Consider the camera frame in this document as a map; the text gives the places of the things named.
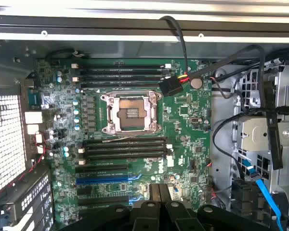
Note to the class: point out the black plastic drive bracket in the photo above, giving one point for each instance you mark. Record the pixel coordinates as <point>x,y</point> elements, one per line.
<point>244,197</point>

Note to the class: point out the open metal PC case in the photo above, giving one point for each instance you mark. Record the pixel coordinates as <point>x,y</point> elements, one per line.
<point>135,49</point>

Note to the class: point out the RAM slot with white latches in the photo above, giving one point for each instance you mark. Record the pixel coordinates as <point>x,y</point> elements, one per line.
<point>125,146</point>
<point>125,157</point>
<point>125,65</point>
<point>125,77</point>

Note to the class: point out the silver metal disk bay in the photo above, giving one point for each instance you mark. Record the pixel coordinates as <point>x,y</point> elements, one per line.
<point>255,134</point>

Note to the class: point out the short black expansion slot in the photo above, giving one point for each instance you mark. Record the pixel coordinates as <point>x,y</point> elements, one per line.
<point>84,191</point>

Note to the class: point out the long black expansion slot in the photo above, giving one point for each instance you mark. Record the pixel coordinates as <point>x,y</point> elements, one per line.
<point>101,167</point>
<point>103,200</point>

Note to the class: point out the RAM slot with black latches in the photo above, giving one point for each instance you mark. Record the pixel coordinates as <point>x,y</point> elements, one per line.
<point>125,152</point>
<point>147,142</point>
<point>125,71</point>
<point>125,84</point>

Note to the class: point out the large silver port block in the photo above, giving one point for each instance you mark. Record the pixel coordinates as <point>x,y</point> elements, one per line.
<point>33,118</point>
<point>35,129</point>

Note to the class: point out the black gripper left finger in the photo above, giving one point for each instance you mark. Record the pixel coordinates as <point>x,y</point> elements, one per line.
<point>144,216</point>

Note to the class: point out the silver CPU socket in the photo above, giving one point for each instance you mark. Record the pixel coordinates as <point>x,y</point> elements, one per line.
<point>132,113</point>

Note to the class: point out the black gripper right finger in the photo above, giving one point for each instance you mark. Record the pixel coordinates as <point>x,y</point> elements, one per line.
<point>178,216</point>

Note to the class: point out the black flat plastic bar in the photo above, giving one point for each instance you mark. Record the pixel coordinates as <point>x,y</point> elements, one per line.
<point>275,144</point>

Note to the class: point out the round coin cell battery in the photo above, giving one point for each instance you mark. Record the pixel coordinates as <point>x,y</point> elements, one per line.
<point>196,83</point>

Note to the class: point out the green motherboard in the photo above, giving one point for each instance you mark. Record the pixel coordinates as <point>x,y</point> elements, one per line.
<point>183,144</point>

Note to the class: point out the small silver port block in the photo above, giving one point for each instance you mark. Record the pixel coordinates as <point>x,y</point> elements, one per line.
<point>40,149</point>
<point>38,139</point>

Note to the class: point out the blue expansion slot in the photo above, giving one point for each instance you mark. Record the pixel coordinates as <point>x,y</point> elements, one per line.
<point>101,181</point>

